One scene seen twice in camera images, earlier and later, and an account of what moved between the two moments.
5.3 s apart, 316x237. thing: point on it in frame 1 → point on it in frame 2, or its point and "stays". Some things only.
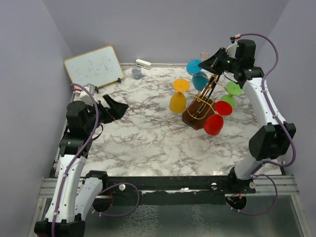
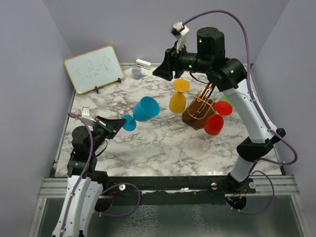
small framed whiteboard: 100,67 stays
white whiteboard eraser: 139,62 stays
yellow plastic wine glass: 177,101 stays
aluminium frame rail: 262,185 stays
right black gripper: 212,64 → 170,60
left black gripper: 117,109 → 111,125
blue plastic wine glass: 200,79 → 145,108
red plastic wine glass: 213,124 stays
